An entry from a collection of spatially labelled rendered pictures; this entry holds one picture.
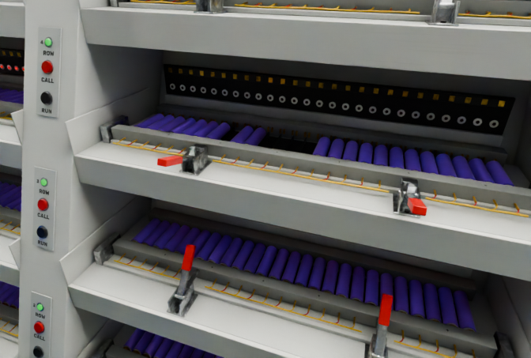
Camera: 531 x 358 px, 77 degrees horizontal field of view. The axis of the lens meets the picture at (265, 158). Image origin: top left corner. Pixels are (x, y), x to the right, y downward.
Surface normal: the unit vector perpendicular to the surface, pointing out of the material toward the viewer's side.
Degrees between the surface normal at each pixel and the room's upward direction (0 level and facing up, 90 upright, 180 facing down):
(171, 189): 110
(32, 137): 90
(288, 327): 19
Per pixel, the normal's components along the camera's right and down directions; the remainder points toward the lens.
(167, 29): -0.31, 0.43
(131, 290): 0.02, -0.89
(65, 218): -0.29, 0.11
